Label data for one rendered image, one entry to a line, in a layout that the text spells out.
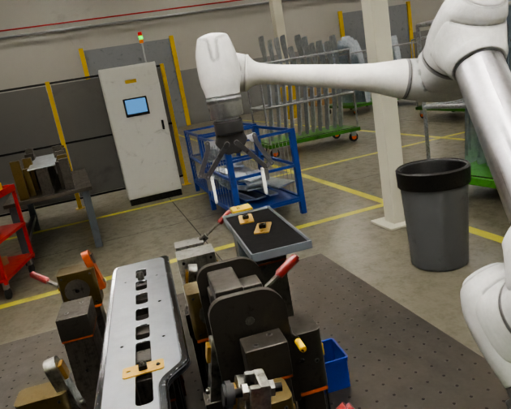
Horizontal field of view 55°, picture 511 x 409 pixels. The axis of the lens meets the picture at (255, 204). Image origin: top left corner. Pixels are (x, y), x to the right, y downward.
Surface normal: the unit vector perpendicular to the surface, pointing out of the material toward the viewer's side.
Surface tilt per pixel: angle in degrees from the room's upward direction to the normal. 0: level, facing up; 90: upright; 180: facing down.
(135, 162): 90
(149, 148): 90
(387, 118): 90
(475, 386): 0
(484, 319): 84
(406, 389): 0
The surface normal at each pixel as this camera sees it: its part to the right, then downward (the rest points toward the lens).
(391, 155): 0.31, 0.18
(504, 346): -0.87, 0.36
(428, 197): -0.43, 0.34
